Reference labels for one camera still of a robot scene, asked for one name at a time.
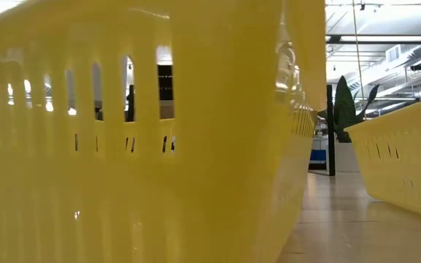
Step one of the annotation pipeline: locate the black frame bar with lights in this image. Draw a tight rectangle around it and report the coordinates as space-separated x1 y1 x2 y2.
325 34 421 45

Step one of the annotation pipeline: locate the dark green leafy plant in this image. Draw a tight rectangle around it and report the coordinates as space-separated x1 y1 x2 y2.
318 75 380 143

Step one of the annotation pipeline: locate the yellow slotted plastic basket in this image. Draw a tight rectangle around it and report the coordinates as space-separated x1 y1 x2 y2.
344 99 421 223
0 0 327 263

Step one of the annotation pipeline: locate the blue plastic storage bin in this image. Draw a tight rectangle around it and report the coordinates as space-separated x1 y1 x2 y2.
309 148 327 164

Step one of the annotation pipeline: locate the white square planter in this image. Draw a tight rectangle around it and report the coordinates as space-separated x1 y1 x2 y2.
334 141 365 172

